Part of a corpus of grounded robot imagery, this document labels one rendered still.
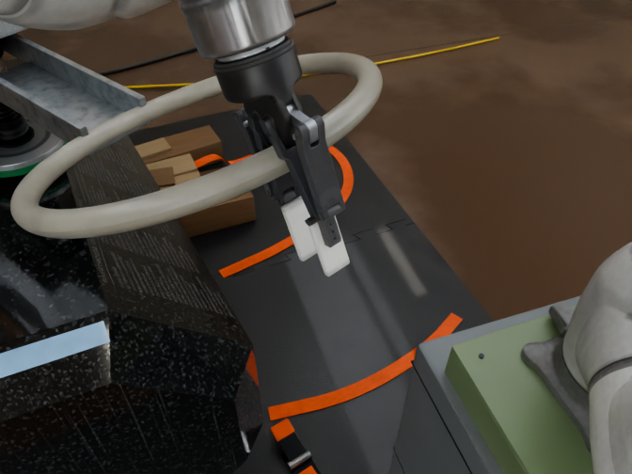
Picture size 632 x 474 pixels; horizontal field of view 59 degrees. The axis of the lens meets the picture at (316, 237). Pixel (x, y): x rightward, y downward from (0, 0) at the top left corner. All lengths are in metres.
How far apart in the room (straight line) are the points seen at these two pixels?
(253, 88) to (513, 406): 0.59
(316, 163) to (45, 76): 0.77
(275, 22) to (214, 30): 0.05
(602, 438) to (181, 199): 0.49
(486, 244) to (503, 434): 1.57
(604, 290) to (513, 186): 1.98
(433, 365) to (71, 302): 0.63
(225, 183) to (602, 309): 0.46
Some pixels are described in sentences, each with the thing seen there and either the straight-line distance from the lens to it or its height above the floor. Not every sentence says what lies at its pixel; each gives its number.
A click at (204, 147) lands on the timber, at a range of 2.62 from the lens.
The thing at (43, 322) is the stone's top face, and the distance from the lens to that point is 1.05.
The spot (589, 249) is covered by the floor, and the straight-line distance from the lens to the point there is 2.49.
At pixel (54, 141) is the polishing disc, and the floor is 0.90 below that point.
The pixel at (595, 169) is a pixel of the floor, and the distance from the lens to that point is 2.95.
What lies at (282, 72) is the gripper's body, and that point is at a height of 1.36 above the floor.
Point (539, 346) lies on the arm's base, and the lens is 0.92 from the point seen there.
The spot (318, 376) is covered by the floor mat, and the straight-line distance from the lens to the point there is 1.86.
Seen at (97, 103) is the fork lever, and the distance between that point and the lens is 1.06.
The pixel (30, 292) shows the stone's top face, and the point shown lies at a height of 0.84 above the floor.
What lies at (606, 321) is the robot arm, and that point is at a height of 1.08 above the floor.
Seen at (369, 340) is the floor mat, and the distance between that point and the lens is 1.94.
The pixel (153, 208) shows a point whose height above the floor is 1.26.
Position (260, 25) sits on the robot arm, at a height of 1.41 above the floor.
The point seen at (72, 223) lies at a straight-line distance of 0.59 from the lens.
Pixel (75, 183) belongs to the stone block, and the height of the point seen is 0.83.
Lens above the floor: 1.59
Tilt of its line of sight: 44 degrees down
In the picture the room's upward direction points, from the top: straight up
